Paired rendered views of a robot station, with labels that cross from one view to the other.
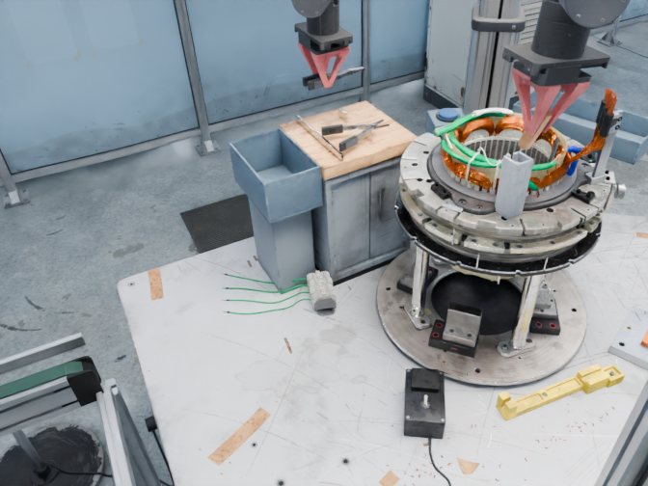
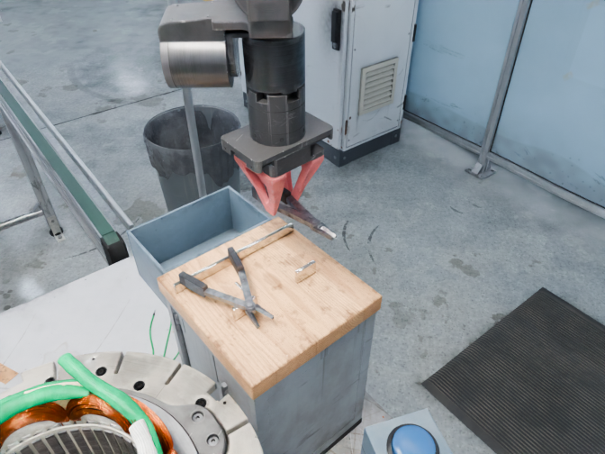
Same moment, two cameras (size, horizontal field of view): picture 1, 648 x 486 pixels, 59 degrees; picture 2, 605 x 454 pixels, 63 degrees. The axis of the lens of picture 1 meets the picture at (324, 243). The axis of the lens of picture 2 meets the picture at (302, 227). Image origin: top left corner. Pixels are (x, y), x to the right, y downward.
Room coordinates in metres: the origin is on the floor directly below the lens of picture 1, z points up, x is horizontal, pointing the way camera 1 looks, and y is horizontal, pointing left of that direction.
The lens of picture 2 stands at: (0.91, -0.47, 1.50)
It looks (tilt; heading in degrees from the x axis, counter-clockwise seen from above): 39 degrees down; 76
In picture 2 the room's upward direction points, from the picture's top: straight up
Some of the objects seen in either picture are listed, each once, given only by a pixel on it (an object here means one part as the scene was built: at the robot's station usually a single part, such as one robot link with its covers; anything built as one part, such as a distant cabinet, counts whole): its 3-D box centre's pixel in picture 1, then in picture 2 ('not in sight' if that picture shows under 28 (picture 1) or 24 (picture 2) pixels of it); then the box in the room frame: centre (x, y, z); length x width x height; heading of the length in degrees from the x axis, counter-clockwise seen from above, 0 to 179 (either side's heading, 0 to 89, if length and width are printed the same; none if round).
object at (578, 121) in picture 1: (569, 175); not in sight; (0.99, -0.52, 0.92); 0.25 x 0.11 x 0.28; 44
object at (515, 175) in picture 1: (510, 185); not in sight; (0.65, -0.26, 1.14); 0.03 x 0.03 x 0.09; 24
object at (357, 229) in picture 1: (348, 199); (272, 363); (0.97, -0.06, 0.91); 0.19 x 0.19 x 0.26; 26
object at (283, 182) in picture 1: (280, 217); (212, 295); (0.90, 0.08, 0.92); 0.17 x 0.11 x 0.28; 26
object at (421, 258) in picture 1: (420, 274); not in sight; (0.74, -0.17, 0.91); 0.02 x 0.02 x 0.21
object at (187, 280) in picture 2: (348, 143); (194, 284); (0.89, -0.05, 1.09); 0.04 x 0.01 x 0.02; 131
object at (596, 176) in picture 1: (604, 147); not in sight; (0.72, -0.41, 1.15); 0.03 x 0.02 x 0.12; 106
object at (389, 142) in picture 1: (347, 137); (267, 293); (0.97, -0.06, 1.05); 0.20 x 0.19 x 0.02; 116
